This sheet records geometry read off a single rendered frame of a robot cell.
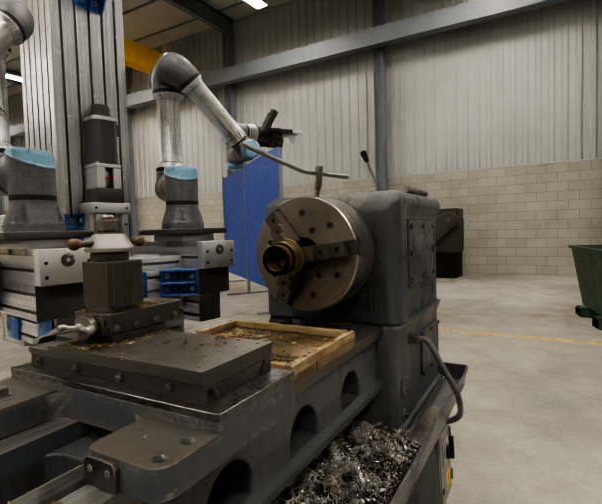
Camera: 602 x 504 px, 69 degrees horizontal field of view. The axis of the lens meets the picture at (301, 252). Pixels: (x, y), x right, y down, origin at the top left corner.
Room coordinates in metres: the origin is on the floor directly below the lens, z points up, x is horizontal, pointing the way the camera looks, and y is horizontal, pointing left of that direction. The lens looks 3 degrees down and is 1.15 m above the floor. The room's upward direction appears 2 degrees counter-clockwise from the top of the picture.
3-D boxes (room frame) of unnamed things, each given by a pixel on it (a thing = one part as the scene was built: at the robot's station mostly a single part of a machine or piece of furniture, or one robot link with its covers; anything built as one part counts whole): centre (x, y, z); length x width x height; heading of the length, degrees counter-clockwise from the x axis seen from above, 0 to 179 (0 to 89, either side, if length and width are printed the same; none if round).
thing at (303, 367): (1.00, 0.11, 0.89); 0.36 x 0.30 x 0.04; 61
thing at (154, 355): (0.73, 0.28, 0.95); 0.43 x 0.17 x 0.05; 61
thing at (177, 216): (1.62, 0.43, 1.21); 0.15 x 0.15 x 0.10
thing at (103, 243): (0.76, 0.33, 1.13); 0.08 x 0.08 x 0.03
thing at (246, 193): (8.00, 0.97, 1.18); 4.12 x 0.80 x 2.35; 21
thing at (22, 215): (1.23, 0.74, 1.21); 0.15 x 0.15 x 0.10
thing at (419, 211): (1.60, -0.21, 1.06); 0.59 x 0.48 x 0.39; 151
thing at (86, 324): (0.78, 0.32, 0.99); 0.20 x 0.10 x 0.05; 151
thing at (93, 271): (0.76, 0.32, 1.07); 0.07 x 0.07 x 0.10; 61
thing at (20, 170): (1.24, 0.75, 1.33); 0.13 x 0.12 x 0.14; 72
